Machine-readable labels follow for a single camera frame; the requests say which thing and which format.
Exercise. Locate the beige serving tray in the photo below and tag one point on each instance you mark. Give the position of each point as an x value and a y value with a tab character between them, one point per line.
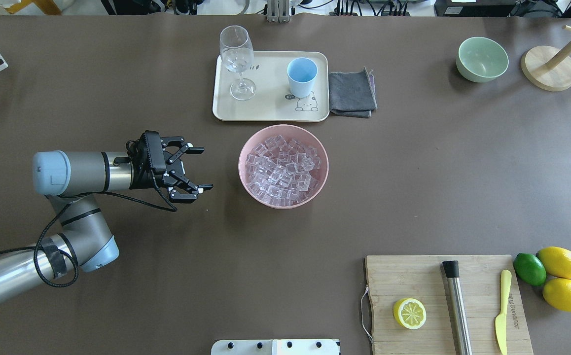
273	100

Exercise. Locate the clear wine glass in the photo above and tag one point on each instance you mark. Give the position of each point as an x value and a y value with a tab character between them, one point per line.
237	55

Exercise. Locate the blue plastic cup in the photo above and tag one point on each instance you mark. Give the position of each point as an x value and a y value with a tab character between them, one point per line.
302	73

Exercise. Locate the green bowl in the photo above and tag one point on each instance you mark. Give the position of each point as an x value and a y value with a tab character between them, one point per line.
481	59

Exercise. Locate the yellow plastic knife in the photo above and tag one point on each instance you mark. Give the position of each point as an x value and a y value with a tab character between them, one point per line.
501	318

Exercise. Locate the yellow lemon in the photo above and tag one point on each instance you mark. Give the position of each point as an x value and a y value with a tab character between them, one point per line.
556	260
557	293

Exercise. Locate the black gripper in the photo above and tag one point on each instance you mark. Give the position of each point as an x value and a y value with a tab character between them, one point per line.
173	172

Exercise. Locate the green lime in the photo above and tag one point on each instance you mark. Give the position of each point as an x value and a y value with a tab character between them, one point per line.
530	269

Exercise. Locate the half lemon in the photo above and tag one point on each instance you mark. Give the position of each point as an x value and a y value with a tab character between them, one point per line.
410	313

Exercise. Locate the grey folded cloth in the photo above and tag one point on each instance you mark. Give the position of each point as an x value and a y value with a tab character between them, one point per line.
352	94

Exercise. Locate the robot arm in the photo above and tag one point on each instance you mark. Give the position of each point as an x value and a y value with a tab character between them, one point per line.
78	238

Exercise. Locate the wooden cup tree stand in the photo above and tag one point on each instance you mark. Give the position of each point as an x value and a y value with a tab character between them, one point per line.
547	67

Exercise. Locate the pink bowl of ice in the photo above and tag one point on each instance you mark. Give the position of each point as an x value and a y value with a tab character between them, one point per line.
283	166

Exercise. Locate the metal muddler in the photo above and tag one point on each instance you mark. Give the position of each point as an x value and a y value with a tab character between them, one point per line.
451	269

